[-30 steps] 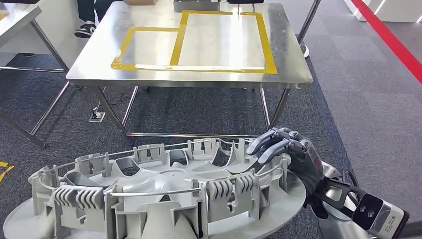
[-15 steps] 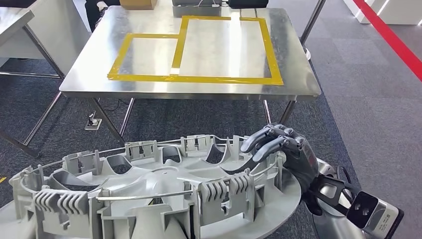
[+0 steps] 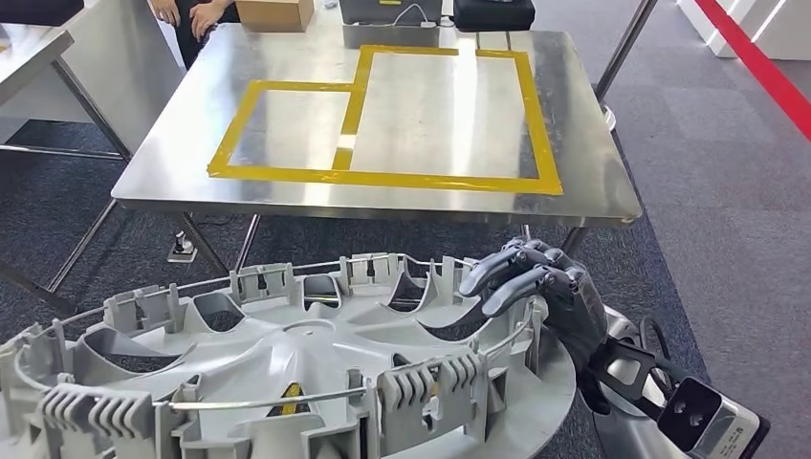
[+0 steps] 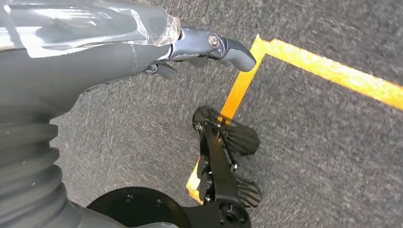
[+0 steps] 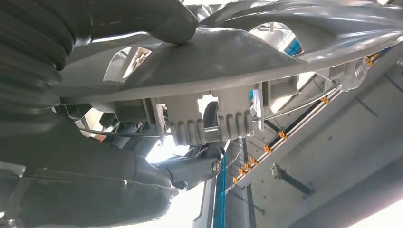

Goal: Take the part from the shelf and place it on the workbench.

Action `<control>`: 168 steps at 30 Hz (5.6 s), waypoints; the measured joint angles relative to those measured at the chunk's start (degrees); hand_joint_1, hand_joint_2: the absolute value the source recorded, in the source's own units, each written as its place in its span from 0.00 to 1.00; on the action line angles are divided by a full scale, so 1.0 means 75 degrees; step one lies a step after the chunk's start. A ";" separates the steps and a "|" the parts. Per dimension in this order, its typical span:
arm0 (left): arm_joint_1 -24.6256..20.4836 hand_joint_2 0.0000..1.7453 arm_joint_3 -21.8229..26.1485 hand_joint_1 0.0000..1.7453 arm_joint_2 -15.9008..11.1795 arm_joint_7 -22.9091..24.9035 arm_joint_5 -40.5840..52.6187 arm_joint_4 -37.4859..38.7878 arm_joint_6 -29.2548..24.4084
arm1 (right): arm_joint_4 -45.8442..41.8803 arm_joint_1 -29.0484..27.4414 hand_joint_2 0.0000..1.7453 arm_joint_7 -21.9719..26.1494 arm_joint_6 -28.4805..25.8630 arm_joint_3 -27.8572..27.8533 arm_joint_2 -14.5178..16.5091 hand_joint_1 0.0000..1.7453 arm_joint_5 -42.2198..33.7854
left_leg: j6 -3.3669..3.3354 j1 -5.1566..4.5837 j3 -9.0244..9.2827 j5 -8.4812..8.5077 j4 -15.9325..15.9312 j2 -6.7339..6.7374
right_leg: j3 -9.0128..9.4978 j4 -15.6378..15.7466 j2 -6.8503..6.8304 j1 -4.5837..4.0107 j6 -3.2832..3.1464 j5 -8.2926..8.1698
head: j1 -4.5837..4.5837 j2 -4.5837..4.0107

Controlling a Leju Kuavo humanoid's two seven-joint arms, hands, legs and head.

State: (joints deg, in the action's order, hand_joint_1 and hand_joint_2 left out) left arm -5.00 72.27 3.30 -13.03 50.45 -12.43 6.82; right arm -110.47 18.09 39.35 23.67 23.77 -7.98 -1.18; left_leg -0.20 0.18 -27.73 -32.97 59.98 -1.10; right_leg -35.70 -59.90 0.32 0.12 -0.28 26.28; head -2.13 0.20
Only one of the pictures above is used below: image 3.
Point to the black carrying case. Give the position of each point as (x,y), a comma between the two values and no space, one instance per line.
(494,16)

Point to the stainless steel workbench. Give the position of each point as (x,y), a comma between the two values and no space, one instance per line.
(158,171)

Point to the steel side table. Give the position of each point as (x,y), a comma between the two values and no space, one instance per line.
(32,57)

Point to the grey laptop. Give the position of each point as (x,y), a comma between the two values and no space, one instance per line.
(380,13)

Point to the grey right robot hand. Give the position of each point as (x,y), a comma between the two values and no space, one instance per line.
(570,304)

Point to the red barrier belt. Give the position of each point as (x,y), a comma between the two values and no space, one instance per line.
(760,69)

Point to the person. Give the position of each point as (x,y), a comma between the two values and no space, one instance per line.
(203,16)

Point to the white display plinth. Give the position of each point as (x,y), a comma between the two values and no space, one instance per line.
(792,32)
(719,47)

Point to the floor power socket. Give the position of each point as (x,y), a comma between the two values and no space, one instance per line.
(182,253)

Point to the white cabinet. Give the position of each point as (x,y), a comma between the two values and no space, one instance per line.
(127,76)

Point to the chrome barrier stanchion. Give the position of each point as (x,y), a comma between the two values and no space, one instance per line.
(624,47)

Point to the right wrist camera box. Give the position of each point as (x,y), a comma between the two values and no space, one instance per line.
(728,424)

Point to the grey plastic wheel cover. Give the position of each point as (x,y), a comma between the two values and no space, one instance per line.
(285,355)

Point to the white table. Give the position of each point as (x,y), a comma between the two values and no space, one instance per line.
(326,16)

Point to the brown cardboard box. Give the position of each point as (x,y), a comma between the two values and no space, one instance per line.
(272,16)

